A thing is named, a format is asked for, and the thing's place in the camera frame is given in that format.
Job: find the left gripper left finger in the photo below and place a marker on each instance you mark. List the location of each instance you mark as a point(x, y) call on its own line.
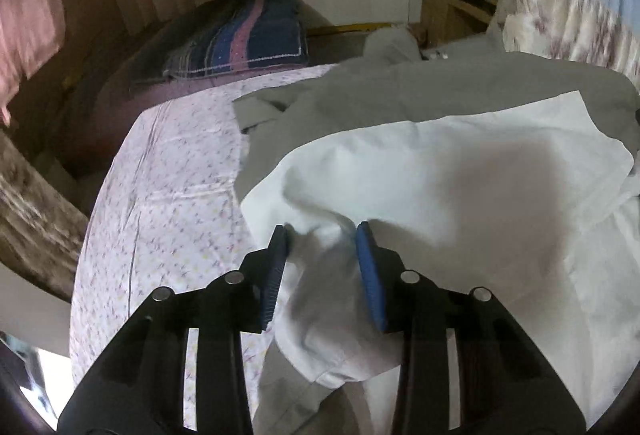
point(136, 384)

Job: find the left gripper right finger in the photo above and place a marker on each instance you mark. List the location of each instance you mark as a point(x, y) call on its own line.
point(467, 367)

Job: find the grey and white jacket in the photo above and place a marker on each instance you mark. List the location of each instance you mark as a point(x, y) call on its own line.
point(506, 170)

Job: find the pink floral bed sheet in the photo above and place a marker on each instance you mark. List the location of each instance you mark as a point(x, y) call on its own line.
point(166, 213)

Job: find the floral brown curtain left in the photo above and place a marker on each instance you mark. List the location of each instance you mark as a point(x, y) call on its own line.
point(41, 233)

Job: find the dark purple bed cover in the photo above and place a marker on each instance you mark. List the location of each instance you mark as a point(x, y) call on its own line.
point(102, 109)

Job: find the floral beige curtain right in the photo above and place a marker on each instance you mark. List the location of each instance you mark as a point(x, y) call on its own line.
point(583, 31)

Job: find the wooden desk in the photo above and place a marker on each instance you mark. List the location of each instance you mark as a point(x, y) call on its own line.
point(445, 21)

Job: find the blue pink striped blanket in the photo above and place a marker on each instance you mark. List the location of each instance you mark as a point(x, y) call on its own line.
point(259, 35)

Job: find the pink curtain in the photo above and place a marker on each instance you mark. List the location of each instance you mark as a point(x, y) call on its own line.
point(32, 32)

